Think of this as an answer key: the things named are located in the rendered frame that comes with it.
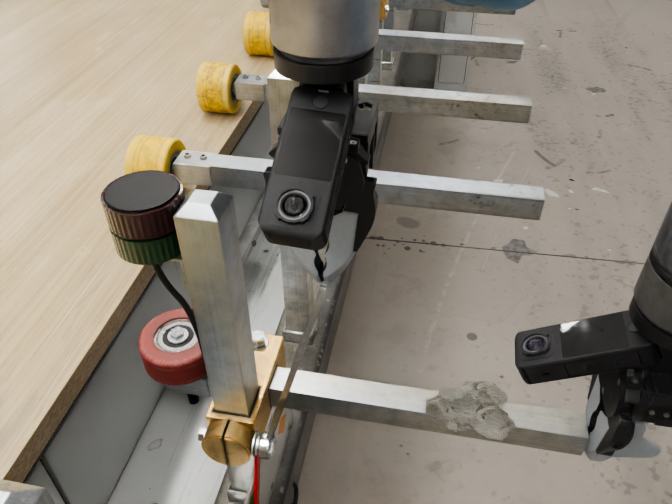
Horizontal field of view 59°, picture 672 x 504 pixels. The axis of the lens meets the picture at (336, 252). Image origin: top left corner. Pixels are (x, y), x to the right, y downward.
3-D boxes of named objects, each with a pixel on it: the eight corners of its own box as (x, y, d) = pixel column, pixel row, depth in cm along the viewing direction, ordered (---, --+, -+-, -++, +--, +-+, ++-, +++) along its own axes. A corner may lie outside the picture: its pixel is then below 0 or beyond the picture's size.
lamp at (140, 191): (226, 356, 60) (194, 174, 46) (207, 402, 56) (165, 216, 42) (171, 348, 61) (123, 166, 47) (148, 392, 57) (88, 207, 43)
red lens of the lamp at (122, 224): (198, 197, 48) (194, 174, 47) (169, 243, 44) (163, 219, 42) (129, 189, 49) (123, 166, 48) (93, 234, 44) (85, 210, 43)
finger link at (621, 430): (615, 470, 55) (647, 412, 49) (597, 467, 55) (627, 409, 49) (607, 426, 58) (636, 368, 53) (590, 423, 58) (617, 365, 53)
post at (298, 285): (316, 354, 95) (306, 59, 64) (311, 372, 92) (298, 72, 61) (294, 351, 95) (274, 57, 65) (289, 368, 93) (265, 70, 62)
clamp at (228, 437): (286, 365, 69) (284, 335, 66) (252, 470, 59) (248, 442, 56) (240, 358, 70) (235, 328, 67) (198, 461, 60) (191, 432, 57)
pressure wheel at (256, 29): (275, 3, 115) (267, 38, 112) (283, 31, 122) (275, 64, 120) (245, 1, 116) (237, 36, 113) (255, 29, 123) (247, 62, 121)
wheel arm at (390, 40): (519, 54, 113) (523, 34, 110) (520, 61, 110) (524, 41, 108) (263, 36, 120) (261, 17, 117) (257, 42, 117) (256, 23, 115)
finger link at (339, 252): (365, 253, 58) (368, 171, 52) (355, 295, 53) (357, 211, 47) (333, 249, 58) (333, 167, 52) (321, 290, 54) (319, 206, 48)
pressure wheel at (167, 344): (238, 377, 71) (227, 309, 64) (215, 435, 65) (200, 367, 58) (174, 367, 72) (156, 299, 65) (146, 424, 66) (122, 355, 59)
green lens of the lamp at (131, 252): (203, 222, 50) (199, 200, 48) (175, 269, 45) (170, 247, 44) (135, 214, 51) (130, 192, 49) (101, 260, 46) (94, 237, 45)
